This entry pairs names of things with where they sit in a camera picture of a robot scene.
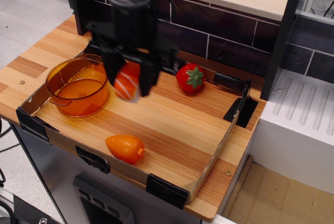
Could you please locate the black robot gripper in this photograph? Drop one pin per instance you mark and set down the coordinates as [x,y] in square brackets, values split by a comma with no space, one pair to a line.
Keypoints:
[155,54]

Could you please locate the orange white salmon sushi toy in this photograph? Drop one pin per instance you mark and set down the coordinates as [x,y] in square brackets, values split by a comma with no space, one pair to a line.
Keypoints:
[126,84]

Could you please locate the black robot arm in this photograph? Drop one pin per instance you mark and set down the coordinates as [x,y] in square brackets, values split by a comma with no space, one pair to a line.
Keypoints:
[133,36]

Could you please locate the transparent orange plastic pot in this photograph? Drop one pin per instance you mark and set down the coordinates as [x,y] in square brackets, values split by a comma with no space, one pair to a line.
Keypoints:
[79,87]

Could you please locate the cardboard fence with black tape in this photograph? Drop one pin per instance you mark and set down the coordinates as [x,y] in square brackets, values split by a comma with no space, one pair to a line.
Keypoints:
[193,151]

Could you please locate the red toy strawberry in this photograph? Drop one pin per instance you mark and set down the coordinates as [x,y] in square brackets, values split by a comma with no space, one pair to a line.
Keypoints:
[190,77]

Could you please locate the orange toy carrot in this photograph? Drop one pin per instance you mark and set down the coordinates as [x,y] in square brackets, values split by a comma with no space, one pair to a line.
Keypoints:
[127,148]

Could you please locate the grey toy oven panel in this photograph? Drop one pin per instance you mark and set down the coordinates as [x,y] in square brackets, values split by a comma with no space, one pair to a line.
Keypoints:
[99,207]

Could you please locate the white toy sink drainboard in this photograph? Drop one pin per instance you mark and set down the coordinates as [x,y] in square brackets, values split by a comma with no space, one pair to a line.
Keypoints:
[294,136]

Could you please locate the black vertical post right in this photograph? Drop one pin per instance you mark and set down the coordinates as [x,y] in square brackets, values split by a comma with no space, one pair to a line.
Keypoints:
[273,71]

